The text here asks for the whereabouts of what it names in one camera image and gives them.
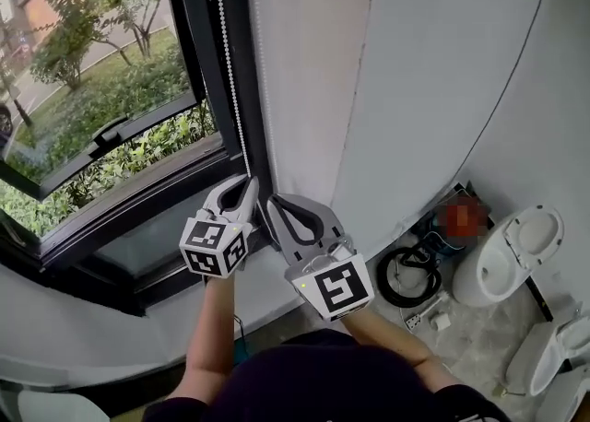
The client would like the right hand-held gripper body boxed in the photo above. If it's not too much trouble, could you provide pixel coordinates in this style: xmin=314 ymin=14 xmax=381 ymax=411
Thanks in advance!
xmin=284 ymin=231 xmax=375 ymax=323

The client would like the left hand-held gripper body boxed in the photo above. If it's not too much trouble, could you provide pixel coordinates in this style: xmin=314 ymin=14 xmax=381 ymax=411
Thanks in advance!
xmin=178 ymin=209 xmax=254 ymax=280

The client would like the white bead pull chain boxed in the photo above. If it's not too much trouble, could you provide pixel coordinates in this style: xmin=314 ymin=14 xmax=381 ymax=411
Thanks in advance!
xmin=211 ymin=0 xmax=279 ymax=193

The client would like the person's right forearm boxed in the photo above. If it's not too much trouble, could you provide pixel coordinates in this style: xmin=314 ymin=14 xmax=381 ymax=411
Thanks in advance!
xmin=343 ymin=309 xmax=455 ymax=396

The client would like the person's left forearm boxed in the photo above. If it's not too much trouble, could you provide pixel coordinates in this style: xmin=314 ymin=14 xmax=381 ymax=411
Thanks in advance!
xmin=183 ymin=275 xmax=236 ymax=401

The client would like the white power strip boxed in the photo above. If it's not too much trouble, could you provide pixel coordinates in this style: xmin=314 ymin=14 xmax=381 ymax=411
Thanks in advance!
xmin=403 ymin=290 xmax=451 ymax=332

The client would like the person's black shirt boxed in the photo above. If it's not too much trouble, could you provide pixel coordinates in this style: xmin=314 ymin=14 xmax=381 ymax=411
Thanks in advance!
xmin=142 ymin=328 xmax=508 ymax=422

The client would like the red and teal machine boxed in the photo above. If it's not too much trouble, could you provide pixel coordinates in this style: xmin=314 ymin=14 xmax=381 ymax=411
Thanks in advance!
xmin=414 ymin=193 xmax=490 ymax=255

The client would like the large white toilet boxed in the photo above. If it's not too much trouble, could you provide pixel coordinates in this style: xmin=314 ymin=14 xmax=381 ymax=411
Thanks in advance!
xmin=451 ymin=205 xmax=566 ymax=309

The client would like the black baseboard strip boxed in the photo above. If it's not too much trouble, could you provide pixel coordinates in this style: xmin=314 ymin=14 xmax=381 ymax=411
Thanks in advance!
xmin=529 ymin=272 xmax=554 ymax=322

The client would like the small white toilet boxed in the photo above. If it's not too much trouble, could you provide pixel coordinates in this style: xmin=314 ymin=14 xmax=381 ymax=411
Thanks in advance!
xmin=504 ymin=304 xmax=590 ymax=398

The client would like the white ceramic tank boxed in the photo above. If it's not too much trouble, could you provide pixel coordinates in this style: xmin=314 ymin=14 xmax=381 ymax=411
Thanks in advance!
xmin=560 ymin=364 xmax=590 ymax=422

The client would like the black coiled hose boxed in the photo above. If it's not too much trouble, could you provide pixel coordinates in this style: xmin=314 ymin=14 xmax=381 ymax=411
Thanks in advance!
xmin=376 ymin=244 xmax=443 ymax=309

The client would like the black window handle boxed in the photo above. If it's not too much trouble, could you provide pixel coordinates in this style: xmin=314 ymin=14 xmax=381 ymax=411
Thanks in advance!
xmin=89 ymin=115 xmax=130 ymax=157

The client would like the black window frame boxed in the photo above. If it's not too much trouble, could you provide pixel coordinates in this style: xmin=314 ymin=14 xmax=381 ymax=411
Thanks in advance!
xmin=0 ymin=0 xmax=277 ymax=318

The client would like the thin black wall cable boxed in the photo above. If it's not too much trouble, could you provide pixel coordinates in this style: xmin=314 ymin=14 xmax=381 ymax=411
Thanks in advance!
xmin=454 ymin=0 xmax=552 ymax=186

